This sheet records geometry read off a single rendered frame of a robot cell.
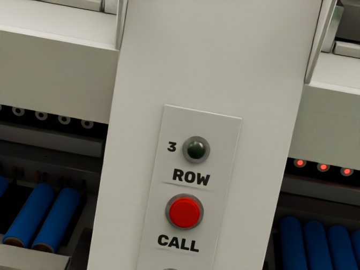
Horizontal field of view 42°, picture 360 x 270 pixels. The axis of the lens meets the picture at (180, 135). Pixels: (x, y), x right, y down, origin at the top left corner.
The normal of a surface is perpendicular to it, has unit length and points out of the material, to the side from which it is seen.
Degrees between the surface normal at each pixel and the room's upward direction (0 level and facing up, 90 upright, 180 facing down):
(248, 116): 90
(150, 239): 90
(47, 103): 111
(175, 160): 90
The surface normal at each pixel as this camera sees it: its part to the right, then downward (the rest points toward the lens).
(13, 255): 0.15, -0.84
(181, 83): -0.05, 0.18
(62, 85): -0.11, 0.52
